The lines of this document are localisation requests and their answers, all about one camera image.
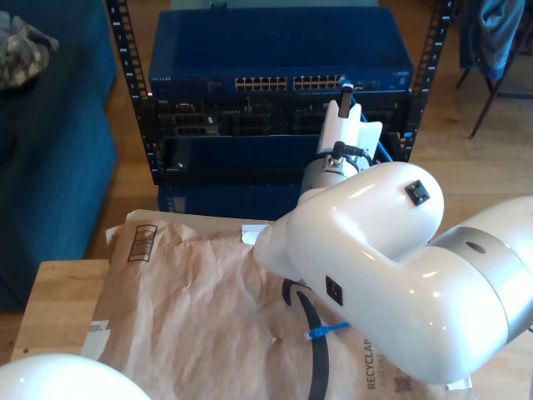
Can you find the black rack server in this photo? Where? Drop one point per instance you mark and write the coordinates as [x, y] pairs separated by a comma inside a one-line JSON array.
[[250, 121]]

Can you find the black metal chair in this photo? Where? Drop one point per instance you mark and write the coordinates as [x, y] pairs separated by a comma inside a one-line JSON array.
[[485, 104]]

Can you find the brown paper mailer envelope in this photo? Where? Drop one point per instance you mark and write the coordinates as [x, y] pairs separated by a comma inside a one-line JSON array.
[[187, 312]]

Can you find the blue sofa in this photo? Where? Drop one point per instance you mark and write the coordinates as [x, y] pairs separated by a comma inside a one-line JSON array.
[[54, 166]]

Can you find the camouflage cloth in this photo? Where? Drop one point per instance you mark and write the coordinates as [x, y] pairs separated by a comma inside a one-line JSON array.
[[21, 54]]

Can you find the blue network switch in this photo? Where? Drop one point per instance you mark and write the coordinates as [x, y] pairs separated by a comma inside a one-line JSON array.
[[270, 46]]

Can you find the black rack frame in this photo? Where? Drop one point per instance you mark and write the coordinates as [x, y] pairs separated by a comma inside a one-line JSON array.
[[127, 54]]

